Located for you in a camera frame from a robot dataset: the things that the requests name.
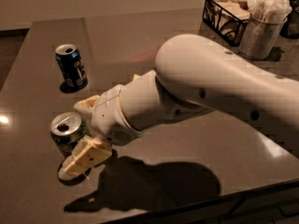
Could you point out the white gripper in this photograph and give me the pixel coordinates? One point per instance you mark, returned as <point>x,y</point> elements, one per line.
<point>107,112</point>

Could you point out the green soda can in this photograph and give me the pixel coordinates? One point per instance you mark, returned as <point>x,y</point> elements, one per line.
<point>66,130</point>

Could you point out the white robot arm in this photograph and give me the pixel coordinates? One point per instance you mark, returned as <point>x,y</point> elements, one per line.
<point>192,74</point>

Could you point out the blue soda can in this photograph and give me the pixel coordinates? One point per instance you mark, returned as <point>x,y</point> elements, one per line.
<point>69,60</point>

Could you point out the yellow sponge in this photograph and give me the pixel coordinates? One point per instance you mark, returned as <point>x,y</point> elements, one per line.
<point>136,76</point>

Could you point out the brown napkins in basket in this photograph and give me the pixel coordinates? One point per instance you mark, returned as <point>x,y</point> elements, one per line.
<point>239,8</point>

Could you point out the metal mesh cup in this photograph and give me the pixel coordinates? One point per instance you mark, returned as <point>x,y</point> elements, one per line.
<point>259,38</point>

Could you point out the white packets in cup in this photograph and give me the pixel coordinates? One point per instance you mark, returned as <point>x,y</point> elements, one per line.
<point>271,11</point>

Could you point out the black wire napkin basket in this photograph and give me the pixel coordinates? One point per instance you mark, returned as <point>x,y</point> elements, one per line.
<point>225,24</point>

